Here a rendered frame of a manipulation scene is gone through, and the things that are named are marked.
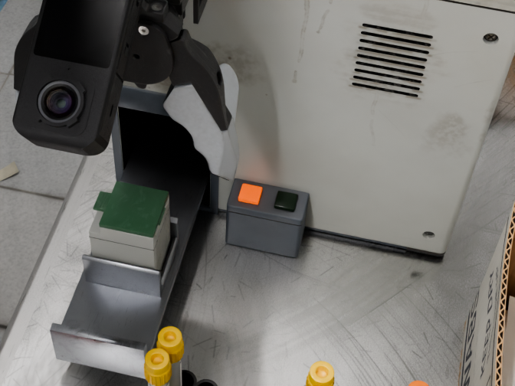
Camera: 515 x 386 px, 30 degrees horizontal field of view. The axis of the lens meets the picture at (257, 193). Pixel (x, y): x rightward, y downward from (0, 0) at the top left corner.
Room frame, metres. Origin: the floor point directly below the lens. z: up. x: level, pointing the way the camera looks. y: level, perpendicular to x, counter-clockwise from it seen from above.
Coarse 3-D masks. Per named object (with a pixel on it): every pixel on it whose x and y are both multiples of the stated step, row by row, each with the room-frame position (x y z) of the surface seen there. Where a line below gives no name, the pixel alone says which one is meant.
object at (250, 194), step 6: (246, 186) 0.47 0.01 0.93; (252, 186) 0.47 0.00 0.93; (258, 186) 0.47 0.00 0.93; (240, 192) 0.46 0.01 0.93; (246, 192) 0.46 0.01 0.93; (252, 192) 0.46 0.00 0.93; (258, 192) 0.46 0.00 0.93; (240, 198) 0.46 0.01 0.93; (246, 198) 0.46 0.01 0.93; (252, 198) 0.46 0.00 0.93; (258, 198) 0.46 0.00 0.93
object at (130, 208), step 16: (112, 192) 0.41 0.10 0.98; (128, 192) 0.41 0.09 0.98; (144, 192) 0.41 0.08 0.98; (160, 192) 0.41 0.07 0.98; (96, 208) 0.39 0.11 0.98; (112, 208) 0.40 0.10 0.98; (128, 208) 0.40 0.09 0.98; (144, 208) 0.40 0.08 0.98; (160, 208) 0.40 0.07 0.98; (112, 224) 0.38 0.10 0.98; (128, 224) 0.38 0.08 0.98; (144, 224) 0.38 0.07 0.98
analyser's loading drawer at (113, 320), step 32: (128, 160) 0.50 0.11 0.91; (160, 160) 0.50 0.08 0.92; (192, 160) 0.50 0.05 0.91; (192, 192) 0.47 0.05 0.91; (192, 224) 0.44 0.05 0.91; (96, 288) 0.37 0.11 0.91; (128, 288) 0.37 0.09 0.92; (160, 288) 0.37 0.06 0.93; (64, 320) 0.35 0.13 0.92; (96, 320) 0.35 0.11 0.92; (128, 320) 0.35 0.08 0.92; (160, 320) 0.35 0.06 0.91; (64, 352) 0.32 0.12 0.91; (96, 352) 0.32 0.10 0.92; (128, 352) 0.32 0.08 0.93
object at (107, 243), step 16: (96, 224) 0.39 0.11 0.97; (160, 224) 0.39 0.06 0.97; (96, 240) 0.38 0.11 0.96; (112, 240) 0.38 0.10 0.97; (128, 240) 0.38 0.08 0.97; (144, 240) 0.38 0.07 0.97; (160, 240) 0.39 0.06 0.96; (96, 256) 0.38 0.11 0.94; (112, 256) 0.38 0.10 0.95; (128, 256) 0.38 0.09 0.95; (144, 256) 0.38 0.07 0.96; (160, 256) 0.39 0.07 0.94
